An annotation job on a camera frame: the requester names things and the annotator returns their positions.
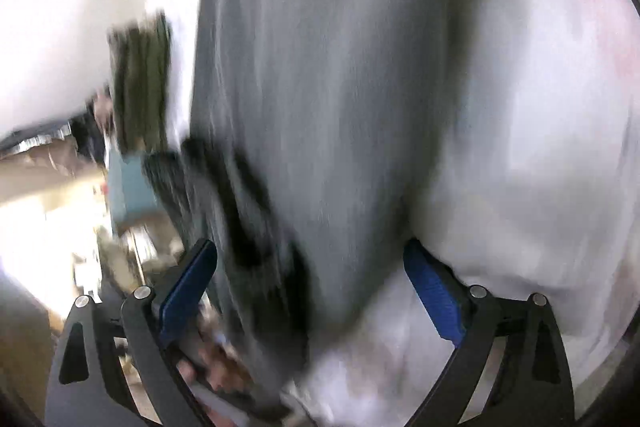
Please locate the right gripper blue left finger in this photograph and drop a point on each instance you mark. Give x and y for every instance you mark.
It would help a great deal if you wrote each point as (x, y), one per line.
(86, 385)

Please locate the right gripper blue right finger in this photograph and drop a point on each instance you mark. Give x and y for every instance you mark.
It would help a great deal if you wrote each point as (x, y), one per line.
(533, 385)

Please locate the dark grey sweatpants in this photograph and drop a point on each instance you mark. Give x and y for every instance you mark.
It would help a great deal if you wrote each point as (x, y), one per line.
(316, 126)

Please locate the person left hand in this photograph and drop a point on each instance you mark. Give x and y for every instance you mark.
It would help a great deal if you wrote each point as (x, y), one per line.
(203, 357)

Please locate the white floral bed sheet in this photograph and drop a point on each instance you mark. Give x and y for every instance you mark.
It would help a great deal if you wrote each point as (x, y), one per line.
(536, 188)

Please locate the folded olive pants stack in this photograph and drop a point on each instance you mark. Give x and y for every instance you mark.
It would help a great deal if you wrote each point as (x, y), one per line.
(140, 61)

